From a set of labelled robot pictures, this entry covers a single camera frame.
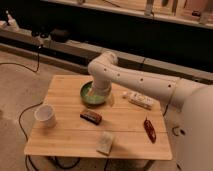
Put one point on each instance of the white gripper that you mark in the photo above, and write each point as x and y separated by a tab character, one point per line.
101	87

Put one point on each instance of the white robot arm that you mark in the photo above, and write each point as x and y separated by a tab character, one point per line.
195	100

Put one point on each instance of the green bowl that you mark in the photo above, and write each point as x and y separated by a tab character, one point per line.
90	97

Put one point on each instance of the brown rectangular box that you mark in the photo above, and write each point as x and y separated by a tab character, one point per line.
91	116

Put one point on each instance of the white patterned box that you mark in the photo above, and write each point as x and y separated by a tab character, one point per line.
139	99

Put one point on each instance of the wooden table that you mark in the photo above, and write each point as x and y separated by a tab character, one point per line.
75	137

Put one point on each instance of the white cup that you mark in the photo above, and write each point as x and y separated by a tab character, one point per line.
45	116

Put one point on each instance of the dark red chili pepper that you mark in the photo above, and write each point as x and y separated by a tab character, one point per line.
150	130

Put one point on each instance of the black device on ledge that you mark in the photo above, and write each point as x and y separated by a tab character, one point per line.
59	35

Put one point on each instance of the white spray bottle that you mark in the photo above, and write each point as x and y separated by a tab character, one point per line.
12	22

